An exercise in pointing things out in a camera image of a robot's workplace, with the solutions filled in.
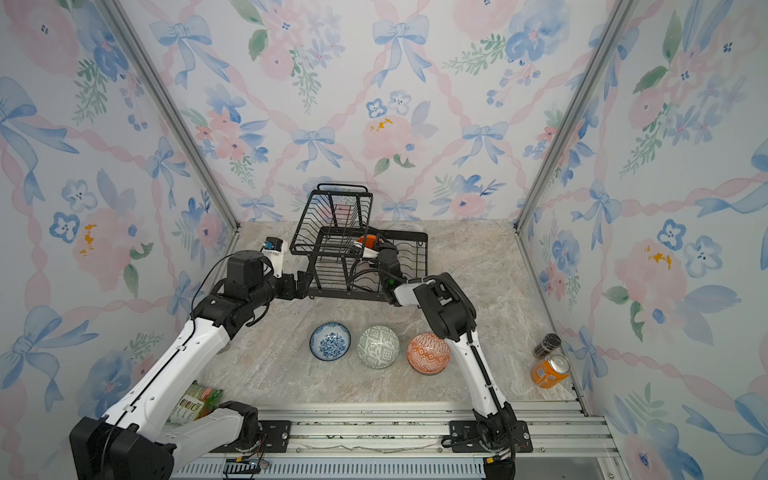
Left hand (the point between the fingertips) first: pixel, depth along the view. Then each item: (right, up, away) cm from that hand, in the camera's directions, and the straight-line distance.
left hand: (297, 270), depth 78 cm
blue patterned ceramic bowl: (+7, -22, +11) cm, 25 cm away
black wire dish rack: (+4, +13, +31) cm, 34 cm away
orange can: (+64, -26, -3) cm, 69 cm away
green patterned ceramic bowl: (+21, -23, +7) cm, 32 cm away
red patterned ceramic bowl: (+35, -24, +7) cm, 43 cm away
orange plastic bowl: (+17, +9, +23) cm, 30 cm away
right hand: (+22, +11, +25) cm, 35 cm away
